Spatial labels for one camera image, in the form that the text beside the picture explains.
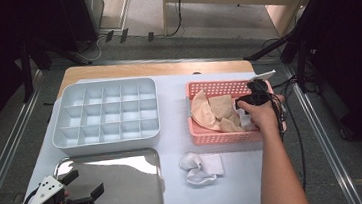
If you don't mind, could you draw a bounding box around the dark metal cabinet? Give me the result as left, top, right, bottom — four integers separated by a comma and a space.
58, 0, 110, 54

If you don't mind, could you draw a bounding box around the person's right hand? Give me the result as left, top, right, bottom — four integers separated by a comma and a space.
237, 94, 290, 139

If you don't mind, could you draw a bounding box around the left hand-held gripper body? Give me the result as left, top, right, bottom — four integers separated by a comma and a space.
25, 171, 94, 204

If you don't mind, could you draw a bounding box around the pink perforated plastic basket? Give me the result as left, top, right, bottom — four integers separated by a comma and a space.
183, 72, 289, 148

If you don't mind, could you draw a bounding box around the peach sock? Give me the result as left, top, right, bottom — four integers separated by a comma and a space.
188, 88, 222, 134

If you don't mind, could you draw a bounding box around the black hanging cable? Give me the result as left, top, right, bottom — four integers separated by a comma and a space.
163, 0, 188, 37

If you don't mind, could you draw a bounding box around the white sock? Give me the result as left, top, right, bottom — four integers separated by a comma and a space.
178, 148, 227, 188
234, 103, 259, 134

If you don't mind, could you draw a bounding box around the white floor cable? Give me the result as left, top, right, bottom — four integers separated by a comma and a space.
75, 33, 113, 65

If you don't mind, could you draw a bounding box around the black stand post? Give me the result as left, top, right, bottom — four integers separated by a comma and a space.
16, 39, 36, 103

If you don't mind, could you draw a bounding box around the black tripod stand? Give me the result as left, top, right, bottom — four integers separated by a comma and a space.
240, 18, 323, 100

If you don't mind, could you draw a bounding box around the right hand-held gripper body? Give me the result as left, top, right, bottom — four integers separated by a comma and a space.
232, 70, 280, 116

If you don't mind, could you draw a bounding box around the tan sock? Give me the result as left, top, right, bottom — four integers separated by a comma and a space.
208, 93, 236, 122
219, 114, 247, 134

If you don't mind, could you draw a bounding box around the white compartment storage box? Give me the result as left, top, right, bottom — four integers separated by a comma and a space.
46, 75, 163, 158

